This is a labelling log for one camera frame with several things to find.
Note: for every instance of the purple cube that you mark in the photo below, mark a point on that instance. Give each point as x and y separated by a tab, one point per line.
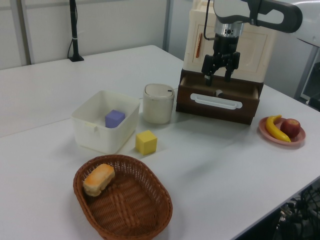
114	119

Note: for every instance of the cream round lidded bin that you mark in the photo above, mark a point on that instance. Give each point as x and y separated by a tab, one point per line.
158	103

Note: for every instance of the orange bread loaf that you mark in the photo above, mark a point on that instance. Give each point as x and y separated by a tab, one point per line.
98	180

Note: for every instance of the small white object in drawer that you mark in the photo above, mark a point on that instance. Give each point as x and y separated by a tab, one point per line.
219	92

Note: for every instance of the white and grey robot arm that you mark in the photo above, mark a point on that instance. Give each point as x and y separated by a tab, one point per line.
272	11

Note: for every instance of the white plastic box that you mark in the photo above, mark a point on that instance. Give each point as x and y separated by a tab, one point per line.
105	122

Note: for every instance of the red apple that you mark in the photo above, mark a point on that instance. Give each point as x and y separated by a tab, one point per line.
290	127

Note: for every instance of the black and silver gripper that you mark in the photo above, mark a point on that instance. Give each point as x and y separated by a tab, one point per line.
226	42

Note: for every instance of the yellow cube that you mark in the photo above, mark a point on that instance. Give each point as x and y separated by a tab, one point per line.
146	142

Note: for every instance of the cream plastic cabinet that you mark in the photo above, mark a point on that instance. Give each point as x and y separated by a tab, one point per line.
232	47

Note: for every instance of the brown wicker basket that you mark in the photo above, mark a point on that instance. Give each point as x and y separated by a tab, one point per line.
125	200

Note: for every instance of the pink plate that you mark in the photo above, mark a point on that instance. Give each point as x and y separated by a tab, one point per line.
297	138

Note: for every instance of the black camera stand pole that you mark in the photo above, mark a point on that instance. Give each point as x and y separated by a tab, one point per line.
74	32

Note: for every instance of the yellow banana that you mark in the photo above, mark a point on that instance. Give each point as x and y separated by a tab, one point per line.
273	128

